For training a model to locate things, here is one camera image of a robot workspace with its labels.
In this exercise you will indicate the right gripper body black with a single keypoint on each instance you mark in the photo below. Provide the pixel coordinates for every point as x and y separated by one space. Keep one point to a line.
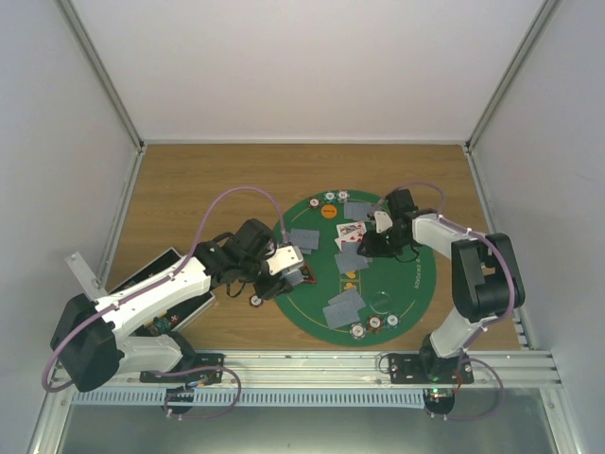
386 247

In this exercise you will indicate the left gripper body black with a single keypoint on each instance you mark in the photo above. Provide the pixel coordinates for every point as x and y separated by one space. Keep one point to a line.
266 290

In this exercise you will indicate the red black chip stack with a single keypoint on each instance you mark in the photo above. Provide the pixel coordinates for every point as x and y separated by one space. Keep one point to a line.
256 301

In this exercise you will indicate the red black triangle all-in marker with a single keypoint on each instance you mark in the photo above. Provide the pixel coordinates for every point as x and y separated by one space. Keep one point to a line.
307 275

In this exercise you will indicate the dealt card big blind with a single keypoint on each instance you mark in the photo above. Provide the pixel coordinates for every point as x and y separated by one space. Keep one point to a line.
356 211

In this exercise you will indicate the pulled blue checkered card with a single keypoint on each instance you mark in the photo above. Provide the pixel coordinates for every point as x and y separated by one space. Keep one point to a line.
349 262

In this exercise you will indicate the face card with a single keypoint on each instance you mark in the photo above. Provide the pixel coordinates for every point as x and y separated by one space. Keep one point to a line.
351 229

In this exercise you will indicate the dealt card small blind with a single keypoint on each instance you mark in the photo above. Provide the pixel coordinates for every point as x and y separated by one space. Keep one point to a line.
306 240

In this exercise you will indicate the clear acrylic dealer button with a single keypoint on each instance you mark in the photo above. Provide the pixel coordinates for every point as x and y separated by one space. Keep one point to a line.
381 303

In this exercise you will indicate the orange big blind button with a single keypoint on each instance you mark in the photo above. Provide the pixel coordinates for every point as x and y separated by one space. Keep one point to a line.
328 211

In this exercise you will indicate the dealt cards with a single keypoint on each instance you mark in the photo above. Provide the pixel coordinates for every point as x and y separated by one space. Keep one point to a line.
351 296

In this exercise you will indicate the eight of hearts card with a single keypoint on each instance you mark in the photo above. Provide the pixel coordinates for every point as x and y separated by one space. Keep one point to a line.
347 241

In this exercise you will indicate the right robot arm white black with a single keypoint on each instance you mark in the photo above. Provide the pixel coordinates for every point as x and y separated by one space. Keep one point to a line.
486 283

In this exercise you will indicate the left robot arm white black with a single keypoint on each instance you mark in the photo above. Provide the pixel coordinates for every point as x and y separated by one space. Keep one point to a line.
95 339

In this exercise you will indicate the green round poker mat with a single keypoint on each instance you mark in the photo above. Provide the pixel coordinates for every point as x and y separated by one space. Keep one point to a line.
410 280

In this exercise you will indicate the black aluminium poker case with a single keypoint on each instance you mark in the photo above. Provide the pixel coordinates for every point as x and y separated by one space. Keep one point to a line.
175 318

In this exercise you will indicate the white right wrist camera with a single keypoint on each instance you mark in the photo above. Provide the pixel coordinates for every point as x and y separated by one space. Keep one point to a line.
382 221

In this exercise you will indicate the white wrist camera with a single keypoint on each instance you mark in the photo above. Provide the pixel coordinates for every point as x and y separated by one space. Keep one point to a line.
382 221
285 259

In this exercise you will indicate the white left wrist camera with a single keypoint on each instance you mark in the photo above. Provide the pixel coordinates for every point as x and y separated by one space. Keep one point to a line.
285 259

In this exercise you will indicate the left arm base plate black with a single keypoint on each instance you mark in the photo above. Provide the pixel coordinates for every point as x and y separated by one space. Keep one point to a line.
197 371

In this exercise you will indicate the grey slotted cable duct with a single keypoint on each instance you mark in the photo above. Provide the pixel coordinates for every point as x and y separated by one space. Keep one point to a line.
222 397

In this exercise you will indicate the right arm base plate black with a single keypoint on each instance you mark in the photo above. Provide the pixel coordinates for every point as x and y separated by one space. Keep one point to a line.
411 369

